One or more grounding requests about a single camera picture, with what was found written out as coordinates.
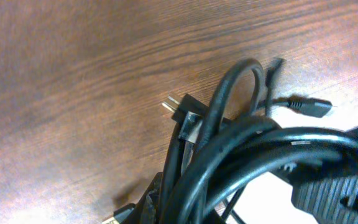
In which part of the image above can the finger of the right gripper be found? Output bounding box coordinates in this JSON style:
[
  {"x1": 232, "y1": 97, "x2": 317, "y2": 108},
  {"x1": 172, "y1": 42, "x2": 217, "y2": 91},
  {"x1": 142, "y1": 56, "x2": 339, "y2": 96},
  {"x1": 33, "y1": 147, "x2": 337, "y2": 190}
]
[{"x1": 291, "y1": 175, "x2": 358, "y2": 224}]

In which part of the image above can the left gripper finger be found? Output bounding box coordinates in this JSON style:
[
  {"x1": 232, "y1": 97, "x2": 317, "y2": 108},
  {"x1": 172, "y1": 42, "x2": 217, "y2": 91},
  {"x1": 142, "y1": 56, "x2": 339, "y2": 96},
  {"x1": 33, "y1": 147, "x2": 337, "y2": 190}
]
[{"x1": 122, "y1": 172, "x2": 163, "y2": 224}]

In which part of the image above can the thick black usb cable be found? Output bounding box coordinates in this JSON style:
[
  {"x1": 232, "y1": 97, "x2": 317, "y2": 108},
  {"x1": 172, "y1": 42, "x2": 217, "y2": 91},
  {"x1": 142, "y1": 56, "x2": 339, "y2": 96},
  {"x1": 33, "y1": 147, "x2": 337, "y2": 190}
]
[{"x1": 158, "y1": 57, "x2": 358, "y2": 224}]

